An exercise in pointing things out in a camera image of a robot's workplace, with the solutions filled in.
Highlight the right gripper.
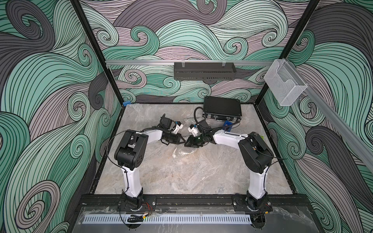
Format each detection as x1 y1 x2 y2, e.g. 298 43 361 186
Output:
184 133 207 148

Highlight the clear bubble wrap sheet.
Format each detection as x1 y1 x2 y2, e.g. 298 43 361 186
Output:
171 144 202 159
182 117 198 133

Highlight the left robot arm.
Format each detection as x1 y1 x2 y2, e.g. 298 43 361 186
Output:
114 115 185 208

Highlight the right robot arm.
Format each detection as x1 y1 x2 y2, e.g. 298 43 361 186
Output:
184 120 274 213

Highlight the blue tape dispenser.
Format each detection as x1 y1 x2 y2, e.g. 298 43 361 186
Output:
222 121 233 132

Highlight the black hard case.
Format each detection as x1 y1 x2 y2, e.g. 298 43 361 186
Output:
203 96 242 122

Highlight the blue corner clip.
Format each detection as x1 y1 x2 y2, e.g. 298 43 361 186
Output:
122 101 131 107

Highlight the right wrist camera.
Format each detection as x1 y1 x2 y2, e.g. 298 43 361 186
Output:
188 124 201 137

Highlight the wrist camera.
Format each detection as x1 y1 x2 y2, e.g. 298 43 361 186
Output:
188 124 201 137
172 121 183 134

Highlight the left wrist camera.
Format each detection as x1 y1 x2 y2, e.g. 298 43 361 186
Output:
172 121 183 134

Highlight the black perforated wall tray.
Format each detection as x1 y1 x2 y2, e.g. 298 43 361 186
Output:
173 63 237 83

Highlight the aluminium rail back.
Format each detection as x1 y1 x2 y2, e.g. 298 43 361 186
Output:
105 59 274 66

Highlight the aluminium rail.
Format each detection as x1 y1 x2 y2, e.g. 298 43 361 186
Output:
289 62 373 170
105 59 274 66

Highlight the clear acrylic wall holder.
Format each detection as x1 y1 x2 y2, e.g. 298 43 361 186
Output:
264 59 308 106

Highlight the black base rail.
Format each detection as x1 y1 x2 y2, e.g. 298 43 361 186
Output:
78 194 310 212

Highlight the white slotted cable duct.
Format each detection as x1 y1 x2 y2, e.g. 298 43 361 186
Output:
82 214 252 225

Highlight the aluminium rail right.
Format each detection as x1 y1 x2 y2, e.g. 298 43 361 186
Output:
289 62 373 170

